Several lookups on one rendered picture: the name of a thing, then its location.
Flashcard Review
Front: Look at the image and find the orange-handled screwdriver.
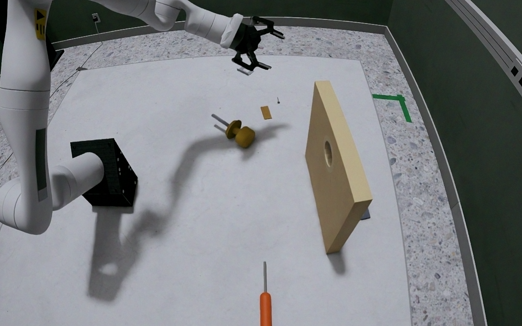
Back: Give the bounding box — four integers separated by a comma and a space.
260, 261, 272, 326

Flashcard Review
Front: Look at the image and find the tan wooden door panel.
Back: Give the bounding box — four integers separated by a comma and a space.
305, 81, 373, 254

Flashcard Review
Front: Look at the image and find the tan rectangular plate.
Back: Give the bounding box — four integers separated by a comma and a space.
261, 106, 272, 120

